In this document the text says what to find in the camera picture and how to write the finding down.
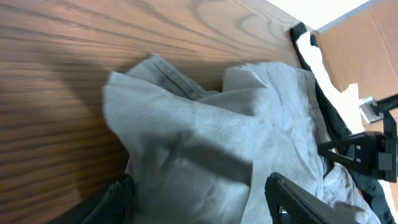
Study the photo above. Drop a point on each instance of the black garment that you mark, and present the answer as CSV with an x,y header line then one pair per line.
x,y
370,188

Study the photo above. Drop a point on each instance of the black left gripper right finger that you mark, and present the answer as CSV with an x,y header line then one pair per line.
x,y
289,203

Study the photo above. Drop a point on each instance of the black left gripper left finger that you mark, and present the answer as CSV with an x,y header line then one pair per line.
x,y
114,204

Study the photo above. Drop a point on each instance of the grey shorts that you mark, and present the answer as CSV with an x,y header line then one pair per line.
x,y
200,156

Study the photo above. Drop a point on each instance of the brown cardboard box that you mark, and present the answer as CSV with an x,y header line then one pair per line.
x,y
363,50

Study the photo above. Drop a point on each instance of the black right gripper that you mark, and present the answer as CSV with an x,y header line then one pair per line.
x,y
358,152

